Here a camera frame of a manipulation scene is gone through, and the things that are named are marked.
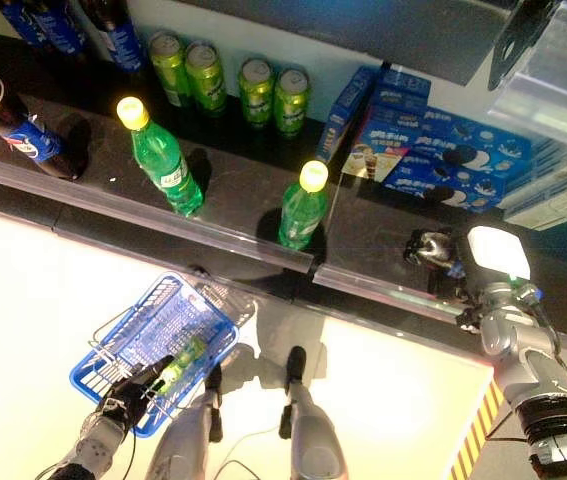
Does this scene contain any pale blue white snack box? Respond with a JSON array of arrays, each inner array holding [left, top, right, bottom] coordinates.
[[502, 144, 567, 232]]

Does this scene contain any green soda bottle yellow cap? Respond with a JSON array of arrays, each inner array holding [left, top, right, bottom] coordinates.
[[115, 96, 204, 217], [277, 159, 330, 251]]

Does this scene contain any blue plastic shopping basket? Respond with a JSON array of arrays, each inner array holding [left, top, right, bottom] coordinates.
[[68, 272, 242, 439]]

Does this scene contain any yellow black hazard tape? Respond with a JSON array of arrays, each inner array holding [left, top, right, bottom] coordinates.
[[448, 377, 507, 480]]

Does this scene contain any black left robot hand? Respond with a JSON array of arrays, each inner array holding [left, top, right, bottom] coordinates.
[[95, 353, 177, 436]]

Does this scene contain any dark upper shelf board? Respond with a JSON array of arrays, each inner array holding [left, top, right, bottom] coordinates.
[[177, 0, 519, 86]]

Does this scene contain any Pepsi cola bottle blue cap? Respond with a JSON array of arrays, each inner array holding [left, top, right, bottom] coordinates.
[[87, 0, 144, 74], [0, 0, 44, 49], [32, 0, 87, 56], [0, 63, 85, 182]]

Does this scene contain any grey left robot leg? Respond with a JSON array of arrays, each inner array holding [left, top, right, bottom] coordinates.
[[145, 363, 225, 480]]

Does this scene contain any clear plastic price rail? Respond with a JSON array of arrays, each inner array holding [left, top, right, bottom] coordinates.
[[312, 264, 567, 346], [0, 149, 315, 275], [487, 0, 567, 156]]

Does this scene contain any black store shelf unit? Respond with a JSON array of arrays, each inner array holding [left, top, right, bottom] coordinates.
[[0, 27, 567, 351]]

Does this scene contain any green soda can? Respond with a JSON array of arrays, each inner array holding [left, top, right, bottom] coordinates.
[[273, 68, 312, 139], [148, 32, 187, 109], [237, 58, 277, 130], [184, 42, 228, 119]]

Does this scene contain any green plastic soda bottle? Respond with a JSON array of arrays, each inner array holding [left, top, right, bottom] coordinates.
[[160, 334, 209, 396]]

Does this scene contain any black metal shelf bracket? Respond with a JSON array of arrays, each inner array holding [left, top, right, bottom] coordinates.
[[487, 0, 564, 92]]

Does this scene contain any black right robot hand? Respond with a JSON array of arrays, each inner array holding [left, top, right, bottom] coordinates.
[[402, 224, 533, 302]]

